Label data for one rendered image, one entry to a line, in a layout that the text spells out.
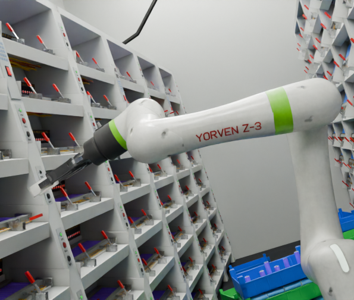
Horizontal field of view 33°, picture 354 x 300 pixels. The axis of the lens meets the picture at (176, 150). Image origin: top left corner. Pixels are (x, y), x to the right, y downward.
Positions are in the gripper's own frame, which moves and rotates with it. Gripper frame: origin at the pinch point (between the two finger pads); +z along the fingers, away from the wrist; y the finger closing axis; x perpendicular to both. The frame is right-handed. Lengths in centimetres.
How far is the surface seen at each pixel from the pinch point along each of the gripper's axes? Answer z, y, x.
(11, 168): 5.0, 1.5, -8.9
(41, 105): 1.2, -35.9, -29.3
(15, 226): 10.0, 6.4, 6.0
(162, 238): 23, -151, 34
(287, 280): -34, -64, 68
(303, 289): -38, -65, 74
